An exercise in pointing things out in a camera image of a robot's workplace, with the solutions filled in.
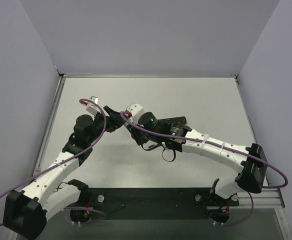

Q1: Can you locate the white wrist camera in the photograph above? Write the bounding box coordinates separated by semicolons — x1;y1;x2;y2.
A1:
126;102;145;125
85;96;101;116

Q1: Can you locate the aluminium front rail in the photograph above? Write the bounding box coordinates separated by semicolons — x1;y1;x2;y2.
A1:
15;187;286;210

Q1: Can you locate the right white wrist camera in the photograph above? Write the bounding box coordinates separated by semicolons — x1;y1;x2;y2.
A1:
126;102;145;125

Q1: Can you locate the black tv remote control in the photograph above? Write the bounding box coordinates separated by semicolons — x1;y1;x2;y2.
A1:
158;116;187;125

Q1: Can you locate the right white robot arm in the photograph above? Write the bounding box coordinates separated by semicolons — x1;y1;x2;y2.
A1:
121;108;267;199

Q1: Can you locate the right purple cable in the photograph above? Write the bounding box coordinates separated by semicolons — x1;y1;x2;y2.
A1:
120;111;289;227

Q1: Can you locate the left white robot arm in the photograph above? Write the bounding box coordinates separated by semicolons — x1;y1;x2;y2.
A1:
2;104;125;240

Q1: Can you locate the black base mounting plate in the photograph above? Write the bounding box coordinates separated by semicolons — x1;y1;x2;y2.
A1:
70;187;239;222

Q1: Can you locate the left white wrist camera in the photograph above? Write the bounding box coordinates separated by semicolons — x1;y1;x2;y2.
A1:
85;96;101;116

